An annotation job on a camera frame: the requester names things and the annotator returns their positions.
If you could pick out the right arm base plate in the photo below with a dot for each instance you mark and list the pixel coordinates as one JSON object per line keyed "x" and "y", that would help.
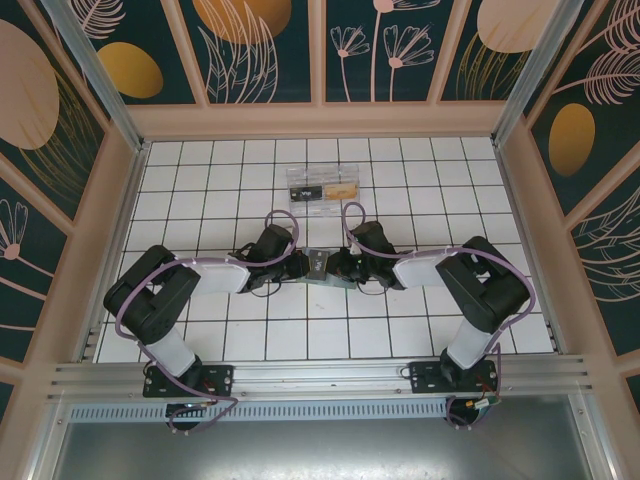
{"x": 425, "y": 380}

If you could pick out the green card holder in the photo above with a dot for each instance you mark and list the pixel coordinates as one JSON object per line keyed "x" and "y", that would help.
{"x": 330, "y": 284}

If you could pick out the aluminium mounting rail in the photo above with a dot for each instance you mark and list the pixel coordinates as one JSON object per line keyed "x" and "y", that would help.
{"x": 320, "y": 375}

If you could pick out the aluminium frame post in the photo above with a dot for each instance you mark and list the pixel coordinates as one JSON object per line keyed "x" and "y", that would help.
{"x": 103, "y": 85}
{"x": 535, "y": 75}

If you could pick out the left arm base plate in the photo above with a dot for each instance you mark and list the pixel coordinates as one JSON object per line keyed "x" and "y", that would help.
{"x": 220, "y": 380}

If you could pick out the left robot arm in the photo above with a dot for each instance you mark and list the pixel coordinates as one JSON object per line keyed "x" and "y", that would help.
{"x": 150, "y": 300}

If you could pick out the clear acrylic card organizer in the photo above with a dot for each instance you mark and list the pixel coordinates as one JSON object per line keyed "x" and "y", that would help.
{"x": 325, "y": 207}

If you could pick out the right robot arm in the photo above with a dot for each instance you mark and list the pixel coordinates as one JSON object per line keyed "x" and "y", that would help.
{"x": 480, "y": 290}

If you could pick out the grey metal sheet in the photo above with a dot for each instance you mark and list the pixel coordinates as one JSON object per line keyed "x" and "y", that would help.
{"x": 320, "y": 450}

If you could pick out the gold patterned credit card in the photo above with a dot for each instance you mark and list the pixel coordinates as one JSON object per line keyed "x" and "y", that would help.
{"x": 340, "y": 192}

